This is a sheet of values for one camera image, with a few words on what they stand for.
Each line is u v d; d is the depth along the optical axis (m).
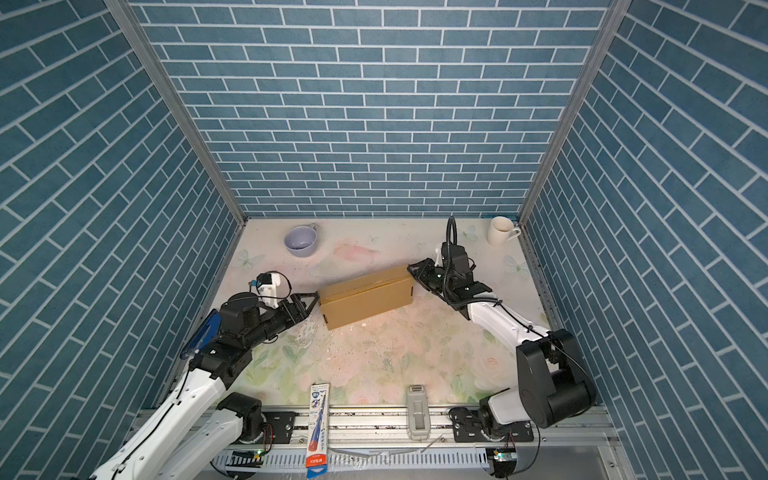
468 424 0.74
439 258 0.80
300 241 1.09
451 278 0.67
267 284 0.70
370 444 0.72
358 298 0.81
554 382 0.43
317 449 0.69
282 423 0.75
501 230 1.06
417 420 0.71
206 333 0.88
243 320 0.58
